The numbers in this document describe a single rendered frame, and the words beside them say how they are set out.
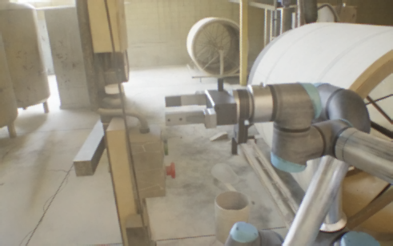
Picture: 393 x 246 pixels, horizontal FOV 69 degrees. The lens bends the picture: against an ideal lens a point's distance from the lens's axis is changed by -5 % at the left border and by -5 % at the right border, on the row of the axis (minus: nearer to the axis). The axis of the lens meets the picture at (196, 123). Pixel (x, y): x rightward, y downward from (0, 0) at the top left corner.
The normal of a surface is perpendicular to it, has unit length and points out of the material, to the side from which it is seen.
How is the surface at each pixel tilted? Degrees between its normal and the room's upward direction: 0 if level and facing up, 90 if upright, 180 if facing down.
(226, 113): 90
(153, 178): 90
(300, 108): 89
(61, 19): 90
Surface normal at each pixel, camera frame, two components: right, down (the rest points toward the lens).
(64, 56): 0.10, 0.34
